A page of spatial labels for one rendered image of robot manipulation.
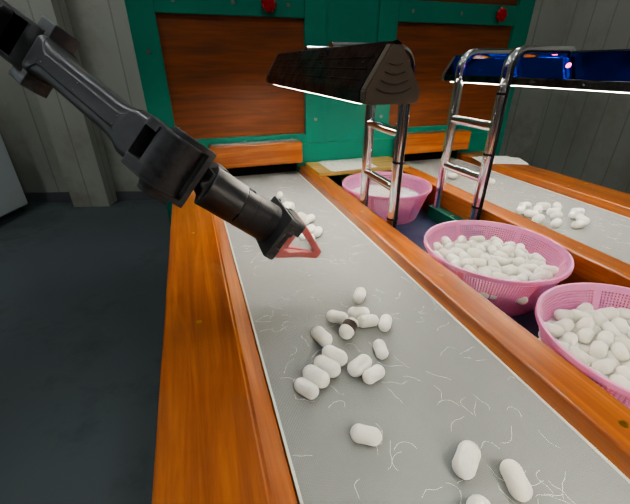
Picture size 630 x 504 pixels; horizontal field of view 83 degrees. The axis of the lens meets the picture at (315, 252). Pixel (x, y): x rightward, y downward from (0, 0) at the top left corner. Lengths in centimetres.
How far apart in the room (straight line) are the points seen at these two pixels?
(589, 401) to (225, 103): 113
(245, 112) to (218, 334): 88
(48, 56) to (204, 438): 58
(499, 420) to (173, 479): 34
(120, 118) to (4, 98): 340
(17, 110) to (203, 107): 276
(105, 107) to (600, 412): 67
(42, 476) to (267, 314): 106
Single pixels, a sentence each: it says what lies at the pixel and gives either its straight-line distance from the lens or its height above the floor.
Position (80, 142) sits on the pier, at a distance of 349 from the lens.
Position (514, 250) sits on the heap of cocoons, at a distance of 86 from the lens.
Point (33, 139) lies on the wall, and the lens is 388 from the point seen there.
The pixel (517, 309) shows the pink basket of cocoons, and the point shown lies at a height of 69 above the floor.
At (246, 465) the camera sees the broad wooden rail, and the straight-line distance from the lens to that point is 38.
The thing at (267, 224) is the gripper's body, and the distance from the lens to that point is 49.
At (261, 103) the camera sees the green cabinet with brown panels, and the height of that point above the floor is 97.
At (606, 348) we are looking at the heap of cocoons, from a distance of 64.
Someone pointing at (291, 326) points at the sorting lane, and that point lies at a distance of 54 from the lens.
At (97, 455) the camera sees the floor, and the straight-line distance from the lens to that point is 146.
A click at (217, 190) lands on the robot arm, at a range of 46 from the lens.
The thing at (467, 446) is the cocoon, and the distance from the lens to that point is 42.
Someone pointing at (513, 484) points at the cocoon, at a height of 76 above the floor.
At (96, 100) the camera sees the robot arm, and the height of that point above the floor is 104.
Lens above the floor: 109
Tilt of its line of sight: 28 degrees down
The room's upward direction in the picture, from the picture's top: straight up
